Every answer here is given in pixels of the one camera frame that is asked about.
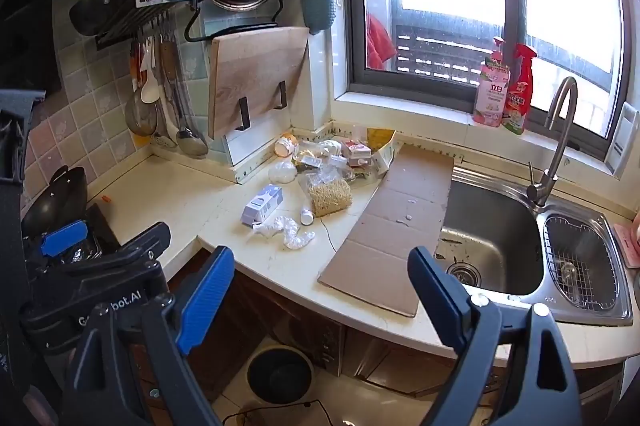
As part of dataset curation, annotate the pile of mixed wrappers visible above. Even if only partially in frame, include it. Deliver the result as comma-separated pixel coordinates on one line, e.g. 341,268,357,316
292,124,401,184

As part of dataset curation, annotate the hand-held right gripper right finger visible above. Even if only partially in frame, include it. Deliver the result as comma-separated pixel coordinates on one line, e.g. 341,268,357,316
407,247,585,426

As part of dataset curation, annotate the wooden base cabinet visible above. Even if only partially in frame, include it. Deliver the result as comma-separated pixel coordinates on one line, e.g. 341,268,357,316
135,251,626,417

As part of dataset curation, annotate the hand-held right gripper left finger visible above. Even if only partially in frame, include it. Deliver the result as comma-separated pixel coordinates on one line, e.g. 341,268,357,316
60,246,236,426

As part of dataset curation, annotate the white plastic bag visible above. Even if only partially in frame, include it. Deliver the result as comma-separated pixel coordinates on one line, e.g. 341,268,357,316
267,160,299,184

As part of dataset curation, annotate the red spray bottle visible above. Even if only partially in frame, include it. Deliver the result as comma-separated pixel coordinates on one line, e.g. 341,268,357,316
502,43,538,135

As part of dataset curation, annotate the brown cardboard sheet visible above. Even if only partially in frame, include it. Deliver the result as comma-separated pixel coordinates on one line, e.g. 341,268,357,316
317,143,456,317

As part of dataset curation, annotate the pink sponge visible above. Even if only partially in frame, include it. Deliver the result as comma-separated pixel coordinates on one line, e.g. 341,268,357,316
612,223,640,267

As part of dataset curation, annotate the black wire wall rack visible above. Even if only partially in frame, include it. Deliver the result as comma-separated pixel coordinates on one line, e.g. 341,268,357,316
184,0,306,131

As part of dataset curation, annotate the wooden cutting board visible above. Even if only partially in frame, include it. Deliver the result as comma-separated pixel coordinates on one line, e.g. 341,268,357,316
207,24,311,141

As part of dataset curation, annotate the steel sink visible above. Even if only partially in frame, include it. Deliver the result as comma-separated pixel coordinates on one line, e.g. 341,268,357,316
432,163,635,326

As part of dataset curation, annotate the red cloth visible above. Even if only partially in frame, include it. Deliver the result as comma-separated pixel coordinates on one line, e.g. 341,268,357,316
366,13,397,70

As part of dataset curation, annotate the dark slatted outdoor panel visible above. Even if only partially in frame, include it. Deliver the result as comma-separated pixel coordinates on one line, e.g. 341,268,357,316
395,24,493,81

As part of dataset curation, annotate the steel ladle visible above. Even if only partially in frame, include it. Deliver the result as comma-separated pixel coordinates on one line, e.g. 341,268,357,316
170,33,210,157

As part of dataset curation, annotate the wire drain basket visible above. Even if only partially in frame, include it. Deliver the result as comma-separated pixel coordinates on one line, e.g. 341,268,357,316
545,213,623,309

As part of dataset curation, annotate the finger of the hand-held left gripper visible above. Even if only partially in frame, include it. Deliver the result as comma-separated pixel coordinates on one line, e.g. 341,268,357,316
97,222,172,289
39,220,90,259

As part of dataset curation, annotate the white and blue carton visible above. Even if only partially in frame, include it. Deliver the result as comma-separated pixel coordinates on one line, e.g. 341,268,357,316
240,184,284,227

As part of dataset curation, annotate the instant noodles packet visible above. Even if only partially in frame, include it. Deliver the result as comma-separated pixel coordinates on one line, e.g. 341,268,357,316
298,171,354,217

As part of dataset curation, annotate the white rice paddle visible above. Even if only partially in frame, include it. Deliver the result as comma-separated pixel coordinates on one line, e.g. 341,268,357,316
140,38,162,104

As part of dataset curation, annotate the clear plastic film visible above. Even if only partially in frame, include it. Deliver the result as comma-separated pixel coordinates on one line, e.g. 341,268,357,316
252,216,317,251

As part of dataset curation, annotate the blue utensil holder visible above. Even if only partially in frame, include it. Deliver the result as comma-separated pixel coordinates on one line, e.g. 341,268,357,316
300,0,337,35

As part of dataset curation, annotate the black wok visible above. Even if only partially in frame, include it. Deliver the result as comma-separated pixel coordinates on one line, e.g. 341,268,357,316
21,166,88,239

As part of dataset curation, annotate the black trash bin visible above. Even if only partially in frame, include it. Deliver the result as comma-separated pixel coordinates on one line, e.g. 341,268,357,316
246,346,316,407

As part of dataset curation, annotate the dark window frame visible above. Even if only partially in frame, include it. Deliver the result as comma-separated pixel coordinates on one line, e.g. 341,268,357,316
332,0,640,157

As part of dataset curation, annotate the black hook rail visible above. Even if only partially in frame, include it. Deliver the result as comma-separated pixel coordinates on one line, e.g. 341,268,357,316
95,8,201,51

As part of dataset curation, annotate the black floor cable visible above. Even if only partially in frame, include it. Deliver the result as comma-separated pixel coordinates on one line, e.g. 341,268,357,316
222,398,351,426

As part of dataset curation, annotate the steel faucet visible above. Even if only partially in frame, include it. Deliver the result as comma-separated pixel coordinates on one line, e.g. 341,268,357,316
526,76,579,207

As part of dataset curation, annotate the small pink box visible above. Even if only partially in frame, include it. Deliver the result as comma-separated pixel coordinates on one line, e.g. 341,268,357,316
341,140,373,159

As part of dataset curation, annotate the wooden-handled turner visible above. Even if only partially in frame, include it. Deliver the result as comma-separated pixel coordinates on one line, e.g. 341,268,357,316
160,33,178,91

